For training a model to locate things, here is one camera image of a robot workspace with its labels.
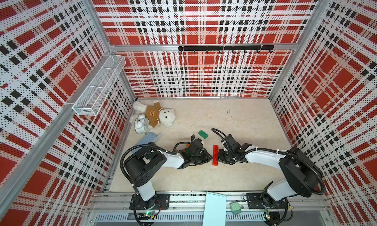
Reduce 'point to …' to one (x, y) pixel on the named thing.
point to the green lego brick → (203, 134)
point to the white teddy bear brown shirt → (155, 114)
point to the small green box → (235, 208)
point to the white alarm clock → (141, 124)
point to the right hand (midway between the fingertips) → (219, 159)
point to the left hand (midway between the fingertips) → (213, 157)
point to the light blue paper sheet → (215, 210)
